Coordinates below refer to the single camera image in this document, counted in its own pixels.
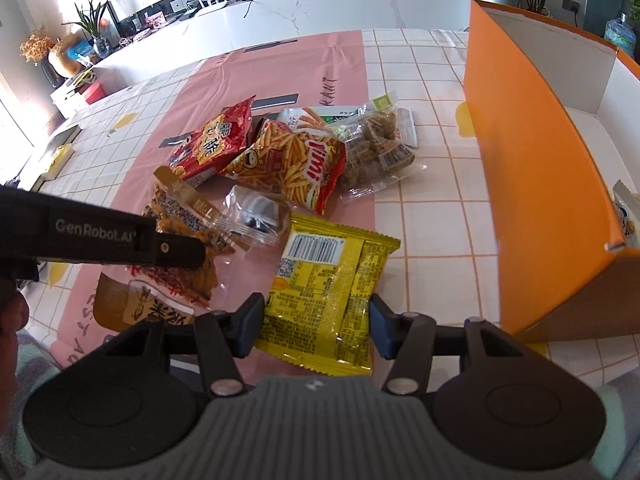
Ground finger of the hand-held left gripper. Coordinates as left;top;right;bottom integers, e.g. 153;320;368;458
140;232;207;269

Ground yellow snack packet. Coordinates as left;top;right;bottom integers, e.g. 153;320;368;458
254;212;402;377

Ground clear packet of brown snacks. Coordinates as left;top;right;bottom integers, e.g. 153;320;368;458
327;91;418;150
340;135;417;204

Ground pale green cloth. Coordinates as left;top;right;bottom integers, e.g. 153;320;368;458
0;332;640;467

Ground white and blue snack packet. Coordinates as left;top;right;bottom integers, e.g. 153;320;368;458
612;180;640;252

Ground orchid in glass vase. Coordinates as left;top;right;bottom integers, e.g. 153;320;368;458
62;0;122;59

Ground grey-white stick snack packet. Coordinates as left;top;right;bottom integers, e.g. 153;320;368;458
277;106;368;138

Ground small clear packet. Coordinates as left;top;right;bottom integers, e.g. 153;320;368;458
222;185;292;251

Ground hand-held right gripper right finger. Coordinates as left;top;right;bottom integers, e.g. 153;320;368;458
369;293;526;397

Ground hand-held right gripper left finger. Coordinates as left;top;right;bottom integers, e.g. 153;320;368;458
102;293;266;397

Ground orange potato stick packet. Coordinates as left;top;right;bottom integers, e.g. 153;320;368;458
220;119;347;213

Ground gold-label peanut packet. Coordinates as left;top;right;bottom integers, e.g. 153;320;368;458
141;166;251;307

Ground orange cardboard box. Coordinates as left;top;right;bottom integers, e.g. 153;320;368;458
462;0;640;346

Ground dried flowers in vase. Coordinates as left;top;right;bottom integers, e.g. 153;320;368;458
20;27;58;87

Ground blue water bottle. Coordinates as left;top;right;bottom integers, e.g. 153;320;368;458
603;12;637;57

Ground person's left hand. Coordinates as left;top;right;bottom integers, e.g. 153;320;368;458
0;278;31;334

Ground red snack packet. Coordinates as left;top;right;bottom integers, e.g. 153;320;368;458
167;96;257;188

